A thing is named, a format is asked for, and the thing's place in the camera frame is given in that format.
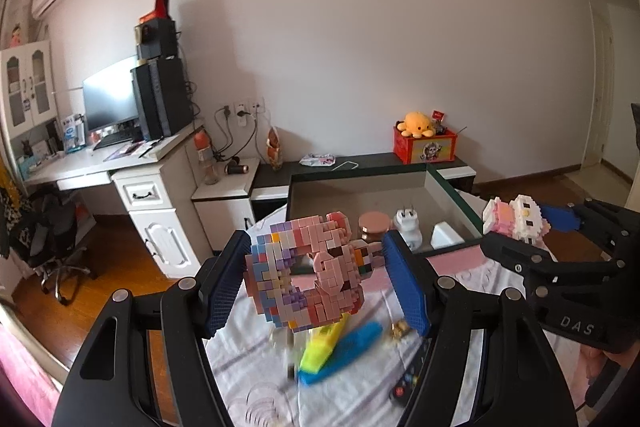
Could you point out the dark upright object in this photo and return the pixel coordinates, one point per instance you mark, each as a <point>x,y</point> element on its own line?
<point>636,122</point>

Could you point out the magazine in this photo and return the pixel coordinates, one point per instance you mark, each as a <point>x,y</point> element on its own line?
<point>127,150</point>

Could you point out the low black top cabinet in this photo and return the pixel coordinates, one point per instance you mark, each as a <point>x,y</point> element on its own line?
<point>280,179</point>

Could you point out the blue white carton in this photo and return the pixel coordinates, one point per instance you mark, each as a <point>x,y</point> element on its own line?
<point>72,132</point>

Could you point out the black computer tower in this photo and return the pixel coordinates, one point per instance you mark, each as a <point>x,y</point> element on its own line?
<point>162,97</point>

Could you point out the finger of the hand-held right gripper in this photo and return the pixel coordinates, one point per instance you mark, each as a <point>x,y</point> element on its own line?
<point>560,218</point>
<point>505,252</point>

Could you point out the computer monitor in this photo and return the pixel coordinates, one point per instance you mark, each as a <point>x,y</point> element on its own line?
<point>110,97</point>

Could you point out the white wall sockets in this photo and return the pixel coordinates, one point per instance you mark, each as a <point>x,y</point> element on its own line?
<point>257,103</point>

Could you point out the small white cabinet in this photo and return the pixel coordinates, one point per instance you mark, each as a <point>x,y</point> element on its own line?
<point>220,217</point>

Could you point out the red card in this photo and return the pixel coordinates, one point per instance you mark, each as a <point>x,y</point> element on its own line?
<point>439,115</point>

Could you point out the white charger plug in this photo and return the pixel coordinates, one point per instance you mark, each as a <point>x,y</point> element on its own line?
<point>407,229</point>

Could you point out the black remote control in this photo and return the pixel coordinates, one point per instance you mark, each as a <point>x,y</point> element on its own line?
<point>406,387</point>

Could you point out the white hutch cabinet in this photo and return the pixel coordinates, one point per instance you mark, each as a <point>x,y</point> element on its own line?
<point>30,87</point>

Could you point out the pink building block donut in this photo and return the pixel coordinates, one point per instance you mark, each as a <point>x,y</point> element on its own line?
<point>325,277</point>

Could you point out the pink bedding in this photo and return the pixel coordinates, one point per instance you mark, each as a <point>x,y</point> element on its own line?
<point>20,382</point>

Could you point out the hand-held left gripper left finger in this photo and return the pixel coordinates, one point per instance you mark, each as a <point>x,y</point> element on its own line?
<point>225,287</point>

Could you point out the black cylinder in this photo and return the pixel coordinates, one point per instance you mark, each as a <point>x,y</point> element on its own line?
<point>235,167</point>

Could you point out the black keyboard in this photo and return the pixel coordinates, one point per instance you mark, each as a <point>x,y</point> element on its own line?
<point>117,141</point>

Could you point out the white power adapter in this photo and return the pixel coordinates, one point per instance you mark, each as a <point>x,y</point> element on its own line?
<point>445,236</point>

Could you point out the beige curtain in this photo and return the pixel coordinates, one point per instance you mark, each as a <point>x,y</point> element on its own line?
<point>20,7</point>

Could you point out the yellow highlighter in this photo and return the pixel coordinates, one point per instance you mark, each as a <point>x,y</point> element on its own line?
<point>325,347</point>

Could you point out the bottle with orange cap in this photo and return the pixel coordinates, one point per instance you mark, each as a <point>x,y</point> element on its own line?
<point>206,162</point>

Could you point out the green-edged cardboard tray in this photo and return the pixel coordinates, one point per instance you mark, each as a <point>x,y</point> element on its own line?
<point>350,192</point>

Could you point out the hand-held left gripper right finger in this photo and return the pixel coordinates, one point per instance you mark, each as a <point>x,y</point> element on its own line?
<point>407,287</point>

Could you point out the orange white snack bag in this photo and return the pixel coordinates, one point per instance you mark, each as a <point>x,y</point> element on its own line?
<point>274,149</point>

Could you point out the red toy box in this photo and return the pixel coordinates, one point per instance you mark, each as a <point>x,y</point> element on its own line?
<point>425,149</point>

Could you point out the gold hair clip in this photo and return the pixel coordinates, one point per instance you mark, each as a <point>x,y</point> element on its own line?
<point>400,331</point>

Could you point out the blue highlighter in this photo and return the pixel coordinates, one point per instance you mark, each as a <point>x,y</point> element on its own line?
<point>355,344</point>

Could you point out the face mask packet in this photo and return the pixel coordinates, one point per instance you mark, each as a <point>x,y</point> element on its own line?
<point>316,160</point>

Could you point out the orange octopus plush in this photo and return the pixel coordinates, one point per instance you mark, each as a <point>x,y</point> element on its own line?
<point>419,123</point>

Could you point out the black office chair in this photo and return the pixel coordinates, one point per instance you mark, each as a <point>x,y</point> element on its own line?
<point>55,237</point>

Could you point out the jar with rose gold lid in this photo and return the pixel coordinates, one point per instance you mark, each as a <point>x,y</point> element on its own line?
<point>374,224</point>

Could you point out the white door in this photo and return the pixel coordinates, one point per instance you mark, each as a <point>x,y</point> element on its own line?
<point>600,82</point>

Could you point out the white desk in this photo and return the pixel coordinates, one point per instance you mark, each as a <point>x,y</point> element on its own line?
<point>75,162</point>

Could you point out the pink white block figure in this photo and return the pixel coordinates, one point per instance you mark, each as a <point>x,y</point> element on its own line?
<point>515,217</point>

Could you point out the yellow grey jacket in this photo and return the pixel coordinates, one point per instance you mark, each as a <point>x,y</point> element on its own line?
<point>10,207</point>

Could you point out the white phone bumper frame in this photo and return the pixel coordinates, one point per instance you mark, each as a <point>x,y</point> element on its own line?
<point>352,165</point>

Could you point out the pink doll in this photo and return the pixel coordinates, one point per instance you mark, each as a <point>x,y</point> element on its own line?
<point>16,36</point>

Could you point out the black speaker box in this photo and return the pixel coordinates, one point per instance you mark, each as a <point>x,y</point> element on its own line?
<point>157,39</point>

